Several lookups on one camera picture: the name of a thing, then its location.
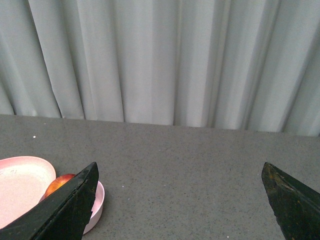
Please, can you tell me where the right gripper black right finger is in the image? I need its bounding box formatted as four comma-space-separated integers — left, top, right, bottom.
261, 162, 320, 240

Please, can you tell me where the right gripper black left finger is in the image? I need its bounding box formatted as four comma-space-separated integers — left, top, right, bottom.
0, 162, 99, 240

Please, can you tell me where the pink plate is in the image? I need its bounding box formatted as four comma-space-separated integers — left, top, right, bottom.
0, 156, 56, 228

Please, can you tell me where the white curtain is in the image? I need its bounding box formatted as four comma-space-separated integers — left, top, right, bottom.
0, 0, 320, 136

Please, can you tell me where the red yellow apple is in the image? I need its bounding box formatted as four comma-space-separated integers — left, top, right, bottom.
43, 173, 76, 198

